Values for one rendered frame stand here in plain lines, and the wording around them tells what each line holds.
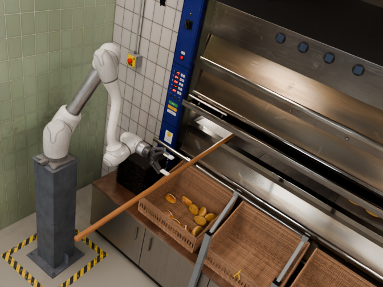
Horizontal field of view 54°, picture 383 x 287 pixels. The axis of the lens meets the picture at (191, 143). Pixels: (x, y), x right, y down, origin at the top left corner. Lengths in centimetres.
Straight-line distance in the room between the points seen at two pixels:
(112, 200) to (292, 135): 145
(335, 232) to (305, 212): 22
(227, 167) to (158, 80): 86
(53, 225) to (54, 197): 27
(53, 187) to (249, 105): 141
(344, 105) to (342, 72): 19
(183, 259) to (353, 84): 159
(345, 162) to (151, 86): 157
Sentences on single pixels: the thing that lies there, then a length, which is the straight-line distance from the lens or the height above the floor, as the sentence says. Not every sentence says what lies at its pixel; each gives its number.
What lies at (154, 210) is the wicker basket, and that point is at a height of 69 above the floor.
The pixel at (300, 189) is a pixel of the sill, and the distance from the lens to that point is 262.
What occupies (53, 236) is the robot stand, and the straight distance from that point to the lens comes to 301.
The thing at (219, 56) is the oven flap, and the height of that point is 178.
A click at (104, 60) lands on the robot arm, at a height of 176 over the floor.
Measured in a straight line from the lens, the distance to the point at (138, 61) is 307.
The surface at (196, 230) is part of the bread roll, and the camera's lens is 281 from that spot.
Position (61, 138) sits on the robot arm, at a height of 121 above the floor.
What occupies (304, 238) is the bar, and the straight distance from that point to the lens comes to 231.
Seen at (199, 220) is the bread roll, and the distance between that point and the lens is 290.
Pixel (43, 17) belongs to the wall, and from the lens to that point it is 284.
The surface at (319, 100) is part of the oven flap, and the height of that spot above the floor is 179.
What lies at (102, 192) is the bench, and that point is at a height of 56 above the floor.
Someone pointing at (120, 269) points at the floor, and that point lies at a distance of 331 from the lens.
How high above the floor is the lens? 266
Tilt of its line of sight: 33 degrees down
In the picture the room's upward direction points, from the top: 14 degrees clockwise
